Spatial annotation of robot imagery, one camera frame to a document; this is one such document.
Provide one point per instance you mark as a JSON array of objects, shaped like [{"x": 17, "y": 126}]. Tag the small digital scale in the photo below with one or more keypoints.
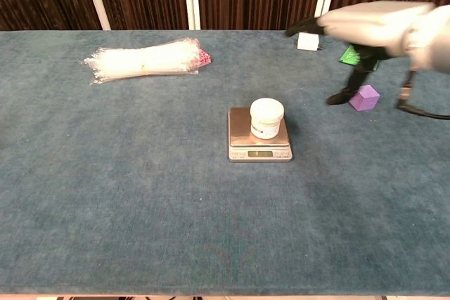
[{"x": 242, "y": 138}]

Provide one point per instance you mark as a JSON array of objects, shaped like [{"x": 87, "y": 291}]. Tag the white cube power adapter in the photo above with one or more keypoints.
[{"x": 307, "y": 41}]

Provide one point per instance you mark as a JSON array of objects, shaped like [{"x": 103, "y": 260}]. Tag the green packet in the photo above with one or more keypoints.
[{"x": 349, "y": 56}]

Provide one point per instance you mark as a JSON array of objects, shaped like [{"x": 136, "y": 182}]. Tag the purple cube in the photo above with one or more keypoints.
[{"x": 365, "y": 99}]

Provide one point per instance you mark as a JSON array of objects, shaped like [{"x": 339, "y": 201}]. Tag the clear plastic straw bundle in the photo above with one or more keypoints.
[{"x": 140, "y": 61}]

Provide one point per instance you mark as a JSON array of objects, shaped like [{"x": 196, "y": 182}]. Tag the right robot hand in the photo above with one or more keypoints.
[{"x": 365, "y": 26}]

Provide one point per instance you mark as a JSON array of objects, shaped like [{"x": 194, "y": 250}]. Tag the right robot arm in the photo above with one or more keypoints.
[{"x": 434, "y": 40}]

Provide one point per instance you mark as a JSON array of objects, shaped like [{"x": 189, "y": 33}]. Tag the white round container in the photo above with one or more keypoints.
[{"x": 266, "y": 117}]

